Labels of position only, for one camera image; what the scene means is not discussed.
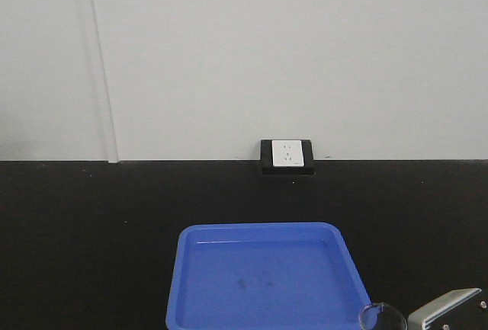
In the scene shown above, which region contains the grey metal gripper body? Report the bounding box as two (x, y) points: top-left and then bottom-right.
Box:
(407, 287), (487, 330)

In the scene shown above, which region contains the clear glass beaker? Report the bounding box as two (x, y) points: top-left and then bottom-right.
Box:
(359, 303), (407, 330)

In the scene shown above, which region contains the blue plastic tray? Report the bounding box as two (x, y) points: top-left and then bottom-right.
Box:
(165, 223), (371, 329)

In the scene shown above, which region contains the white socket in black box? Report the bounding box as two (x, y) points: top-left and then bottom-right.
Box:
(259, 139), (315, 176)

